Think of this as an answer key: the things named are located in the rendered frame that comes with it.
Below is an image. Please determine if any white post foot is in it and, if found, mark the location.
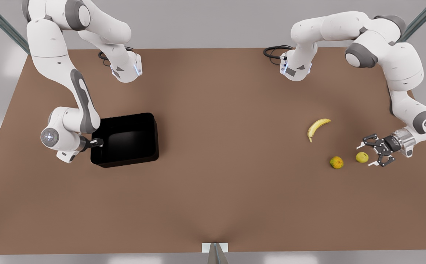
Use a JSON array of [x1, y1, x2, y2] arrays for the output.
[[202, 242, 229, 253]]

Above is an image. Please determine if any silver frame post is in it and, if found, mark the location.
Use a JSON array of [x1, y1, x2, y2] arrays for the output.
[[398, 0, 426, 43], [207, 243, 229, 264], [0, 0, 30, 55]]

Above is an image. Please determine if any black cable loop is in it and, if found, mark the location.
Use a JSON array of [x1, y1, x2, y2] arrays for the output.
[[263, 45, 294, 67], [98, 47, 135, 67]]

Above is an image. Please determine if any black storage box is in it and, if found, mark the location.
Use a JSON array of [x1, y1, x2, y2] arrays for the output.
[[90, 113, 159, 168]]

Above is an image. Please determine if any yellow banana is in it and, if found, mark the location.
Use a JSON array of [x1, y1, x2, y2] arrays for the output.
[[307, 118, 331, 143]]

